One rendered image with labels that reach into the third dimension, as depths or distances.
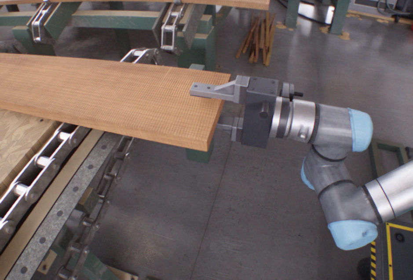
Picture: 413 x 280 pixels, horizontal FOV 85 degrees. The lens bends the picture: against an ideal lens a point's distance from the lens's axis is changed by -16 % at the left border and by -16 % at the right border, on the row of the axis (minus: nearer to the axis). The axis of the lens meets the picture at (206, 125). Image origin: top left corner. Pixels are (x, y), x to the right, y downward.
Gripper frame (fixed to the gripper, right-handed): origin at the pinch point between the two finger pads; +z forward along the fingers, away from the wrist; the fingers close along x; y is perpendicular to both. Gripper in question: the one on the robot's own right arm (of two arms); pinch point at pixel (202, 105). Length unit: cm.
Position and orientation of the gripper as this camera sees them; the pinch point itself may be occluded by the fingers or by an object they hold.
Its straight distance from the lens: 50.8
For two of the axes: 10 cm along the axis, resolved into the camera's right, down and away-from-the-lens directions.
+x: 0.1, 7.2, 6.9
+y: -2.6, 6.7, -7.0
